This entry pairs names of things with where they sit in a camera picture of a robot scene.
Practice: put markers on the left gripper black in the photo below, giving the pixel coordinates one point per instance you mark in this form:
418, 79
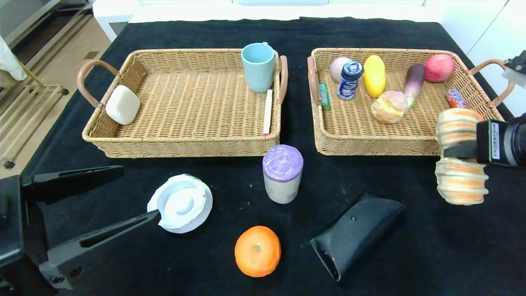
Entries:
24, 230

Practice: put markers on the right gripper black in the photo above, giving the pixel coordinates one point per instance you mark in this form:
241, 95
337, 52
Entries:
494, 141

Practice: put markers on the ridged long bread loaf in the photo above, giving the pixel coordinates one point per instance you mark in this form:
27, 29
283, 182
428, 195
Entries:
458, 181

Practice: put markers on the round cream puff bun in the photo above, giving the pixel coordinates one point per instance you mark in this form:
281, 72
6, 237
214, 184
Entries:
388, 107

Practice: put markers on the black glasses case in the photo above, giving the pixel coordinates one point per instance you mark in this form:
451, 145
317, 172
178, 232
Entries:
353, 234

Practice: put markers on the purple topped bag roll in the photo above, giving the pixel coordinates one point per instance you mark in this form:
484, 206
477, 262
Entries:
282, 172

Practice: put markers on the wicker basket holding food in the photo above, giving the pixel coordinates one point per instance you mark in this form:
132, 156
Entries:
353, 123

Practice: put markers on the wicker basket holding mug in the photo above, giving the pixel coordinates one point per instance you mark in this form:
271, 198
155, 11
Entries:
185, 102

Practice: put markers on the orange red candy pack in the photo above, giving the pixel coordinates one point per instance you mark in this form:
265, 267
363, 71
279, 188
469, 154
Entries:
456, 98

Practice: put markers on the purple eggplant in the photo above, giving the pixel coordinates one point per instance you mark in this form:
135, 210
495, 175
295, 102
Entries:
415, 80

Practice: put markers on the red apple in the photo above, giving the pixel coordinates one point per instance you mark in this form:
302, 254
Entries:
439, 68

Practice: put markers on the white round lid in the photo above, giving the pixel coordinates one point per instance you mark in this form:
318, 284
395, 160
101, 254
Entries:
183, 203

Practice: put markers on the yellow mango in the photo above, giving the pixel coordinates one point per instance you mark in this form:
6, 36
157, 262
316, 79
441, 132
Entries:
374, 76

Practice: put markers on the wooden wheeled rack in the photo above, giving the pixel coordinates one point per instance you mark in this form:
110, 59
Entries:
24, 107

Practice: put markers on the white soap bar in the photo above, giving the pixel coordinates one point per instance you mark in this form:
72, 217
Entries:
122, 105

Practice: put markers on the blue gum bottle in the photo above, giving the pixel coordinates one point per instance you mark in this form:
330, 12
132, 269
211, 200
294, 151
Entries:
350, 80

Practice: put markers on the green gum pack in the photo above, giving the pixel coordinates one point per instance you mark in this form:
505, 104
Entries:
324, 97

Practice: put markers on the pale pink egg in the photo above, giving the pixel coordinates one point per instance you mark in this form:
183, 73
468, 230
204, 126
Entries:
337, 70

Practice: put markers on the brass floor socket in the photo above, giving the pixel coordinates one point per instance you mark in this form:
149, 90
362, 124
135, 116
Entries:
91, 55

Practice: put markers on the white hanging cloth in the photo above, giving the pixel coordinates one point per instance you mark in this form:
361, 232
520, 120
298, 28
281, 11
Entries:
10, 61

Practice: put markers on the mandarin orange with green stem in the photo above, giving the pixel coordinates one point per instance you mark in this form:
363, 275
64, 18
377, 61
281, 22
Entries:
257, 250

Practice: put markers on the white pen pink cap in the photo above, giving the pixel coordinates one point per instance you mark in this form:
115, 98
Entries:
268, 111

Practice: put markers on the grey low shelf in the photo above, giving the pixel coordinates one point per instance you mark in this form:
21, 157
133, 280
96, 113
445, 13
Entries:
24, 12

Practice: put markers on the white table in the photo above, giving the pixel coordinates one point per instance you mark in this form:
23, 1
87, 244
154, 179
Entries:
115, 10

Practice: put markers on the light blue mug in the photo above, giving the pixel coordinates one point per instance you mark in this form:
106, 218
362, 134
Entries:
259, 70

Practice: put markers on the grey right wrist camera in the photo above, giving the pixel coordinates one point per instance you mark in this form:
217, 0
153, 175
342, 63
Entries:
515, 76

